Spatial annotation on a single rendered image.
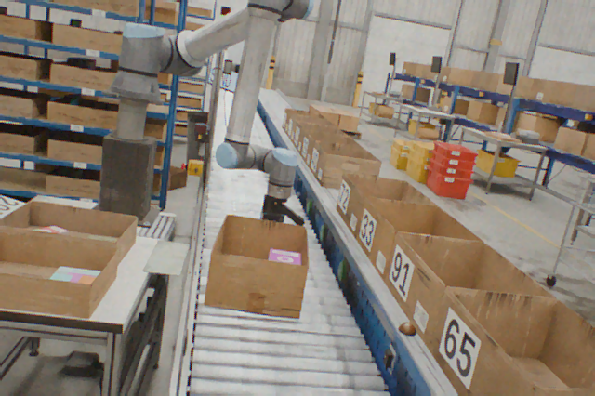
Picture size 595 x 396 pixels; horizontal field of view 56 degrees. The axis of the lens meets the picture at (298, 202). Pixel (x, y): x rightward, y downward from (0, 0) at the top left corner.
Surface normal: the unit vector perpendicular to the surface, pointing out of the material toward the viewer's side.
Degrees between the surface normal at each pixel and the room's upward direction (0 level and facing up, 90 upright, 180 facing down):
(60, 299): 91
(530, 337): 90
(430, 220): 90
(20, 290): 91
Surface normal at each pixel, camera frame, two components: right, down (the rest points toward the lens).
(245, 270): 0.00, 0.26
